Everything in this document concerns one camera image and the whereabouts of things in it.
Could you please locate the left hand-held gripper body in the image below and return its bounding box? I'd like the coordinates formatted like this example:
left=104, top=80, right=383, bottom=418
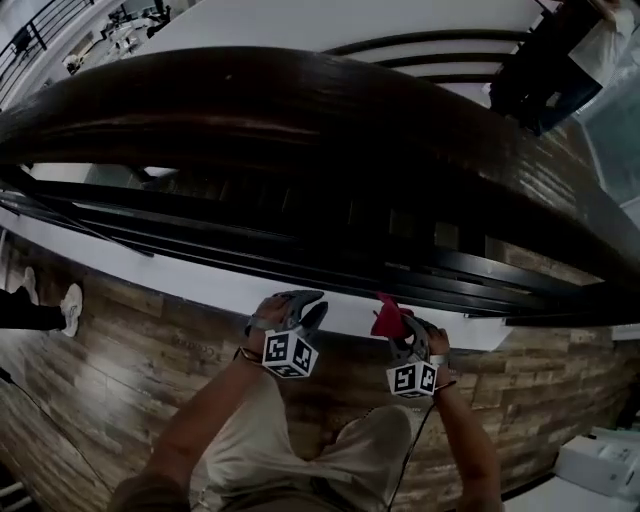
left=262, top=309, right=321, bottom=380

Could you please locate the stair balustrade with wooden rails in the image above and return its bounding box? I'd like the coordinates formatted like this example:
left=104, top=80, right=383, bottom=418
left=324, top=29, right=531, bottom=86

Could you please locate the pink cloth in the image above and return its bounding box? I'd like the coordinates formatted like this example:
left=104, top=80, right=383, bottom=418
left=372, top=292, right=416, bottom=339

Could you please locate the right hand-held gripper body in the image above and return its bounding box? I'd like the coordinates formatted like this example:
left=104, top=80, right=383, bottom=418
left=387, top=343, right=440, bottom=400

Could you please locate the white appliance with red label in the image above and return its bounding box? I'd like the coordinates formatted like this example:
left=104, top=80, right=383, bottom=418
left=557, top=432, right=640, bottom=496

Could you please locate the person's left forearm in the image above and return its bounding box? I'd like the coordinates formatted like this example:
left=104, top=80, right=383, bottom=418
left=149, top=344, right=281, bottom=481

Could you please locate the person's right hand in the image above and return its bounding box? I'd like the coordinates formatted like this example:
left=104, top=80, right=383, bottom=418
left=426, top=326, right=452, bottom=360

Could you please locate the person's right forearm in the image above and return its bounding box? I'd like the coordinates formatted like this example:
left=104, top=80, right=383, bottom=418
left=434, top=379, right=501, bottom=506

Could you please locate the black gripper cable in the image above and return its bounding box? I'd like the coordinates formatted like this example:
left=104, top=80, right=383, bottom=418
left=387, top=399, right=436, bottom=512

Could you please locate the black mezzanine guardrail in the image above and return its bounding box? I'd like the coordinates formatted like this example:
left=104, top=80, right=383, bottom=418
left=0, top=0, right=96, bottom=101

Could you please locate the person's khaki shirt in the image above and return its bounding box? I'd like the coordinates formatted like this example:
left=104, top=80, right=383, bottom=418
left=109, top=472, right=501, bottom=512

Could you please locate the dark wooden staircase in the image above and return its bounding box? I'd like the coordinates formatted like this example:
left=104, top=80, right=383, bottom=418
left=129, top=164, right=506, bottom=256

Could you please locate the dark wooden railing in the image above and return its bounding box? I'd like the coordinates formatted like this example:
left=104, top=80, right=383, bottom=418
left=0, top=47, right=640, bottom=329

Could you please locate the person's left hand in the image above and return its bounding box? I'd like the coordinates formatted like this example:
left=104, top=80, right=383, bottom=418
left=252, top=294, right=296, bottom=332

